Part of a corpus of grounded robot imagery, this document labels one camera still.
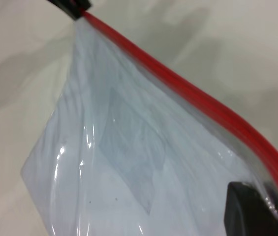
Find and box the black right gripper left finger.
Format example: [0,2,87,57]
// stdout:
[223,181,278,236]

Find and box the clear plastic zip bag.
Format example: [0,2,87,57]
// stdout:
[20,11,278,236]

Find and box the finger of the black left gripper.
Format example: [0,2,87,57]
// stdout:
[47,0,83,20]
[76,0,93,11]

